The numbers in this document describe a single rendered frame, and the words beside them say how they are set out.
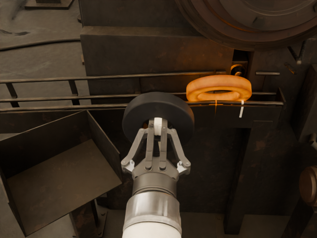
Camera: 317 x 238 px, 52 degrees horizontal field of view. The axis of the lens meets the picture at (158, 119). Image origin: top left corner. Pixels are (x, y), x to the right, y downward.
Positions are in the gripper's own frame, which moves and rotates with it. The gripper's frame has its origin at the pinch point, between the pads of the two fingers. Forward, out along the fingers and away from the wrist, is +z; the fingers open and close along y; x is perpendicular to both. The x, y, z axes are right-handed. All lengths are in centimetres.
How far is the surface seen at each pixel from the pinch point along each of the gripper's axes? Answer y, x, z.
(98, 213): -29, -85, 26
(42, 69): -94, -92, 149
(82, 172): -21.1, -24.2, 3.7
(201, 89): 10.6, -6.4, 18.7
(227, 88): 17.5, -5.6, 18.3
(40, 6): -132, -95, 264
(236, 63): 22.9, -9.8, 36.2
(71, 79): -28.7, -13.3, 31.4
